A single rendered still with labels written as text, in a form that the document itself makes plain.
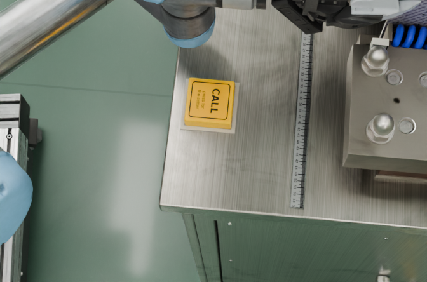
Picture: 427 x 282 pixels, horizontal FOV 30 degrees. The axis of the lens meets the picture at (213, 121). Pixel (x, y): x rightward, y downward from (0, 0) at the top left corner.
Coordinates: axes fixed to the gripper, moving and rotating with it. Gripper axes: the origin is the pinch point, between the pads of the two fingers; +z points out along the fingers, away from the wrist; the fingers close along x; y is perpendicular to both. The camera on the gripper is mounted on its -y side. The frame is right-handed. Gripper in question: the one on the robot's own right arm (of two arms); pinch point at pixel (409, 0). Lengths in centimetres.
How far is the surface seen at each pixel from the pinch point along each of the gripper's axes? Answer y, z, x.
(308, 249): -43, -8, -26
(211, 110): -16.5, -25.4, -11.5
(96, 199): -109, -59, -5
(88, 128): -109, -64, 15
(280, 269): -66, -12, -26
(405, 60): -6.0, 0.8, -5.8
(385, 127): -2.0, -2.4, -17.4
